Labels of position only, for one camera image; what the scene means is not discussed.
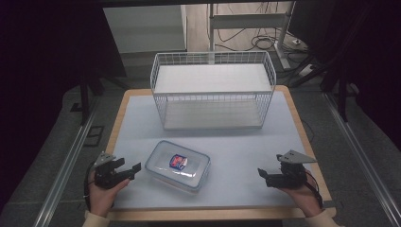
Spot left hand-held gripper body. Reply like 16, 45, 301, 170
93, 150, 131, 190

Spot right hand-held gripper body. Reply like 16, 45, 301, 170
265, 148, 318, 190

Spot person's left hand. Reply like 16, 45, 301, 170
87, 171, 131, 218

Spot person's right hand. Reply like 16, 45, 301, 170
277, 169, 320, 219

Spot black floor plate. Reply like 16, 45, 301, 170
83, 125, 105, 148

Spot pale blue table mat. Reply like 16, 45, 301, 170
112, 90, 325, 210

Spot clear plastic food container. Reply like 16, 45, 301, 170
144, 139, 212, 194

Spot black metal stand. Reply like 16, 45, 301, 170
78, 74, 131, 127
289, 53, 360, 123

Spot white panel board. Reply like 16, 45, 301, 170
102, 4, 188, 55

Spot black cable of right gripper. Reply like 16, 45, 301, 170
304, 169, 324, 210

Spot aluminium floor rail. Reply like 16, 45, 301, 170
32, 103, 98, 227
324, 93, 401, 227

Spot white wire basket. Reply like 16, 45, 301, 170
149, 50, 277, 131

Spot black cables on floor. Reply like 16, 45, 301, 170
206, 3, 311, 64

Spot white metal desk frame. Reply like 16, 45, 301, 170
207, 1, 297, 70

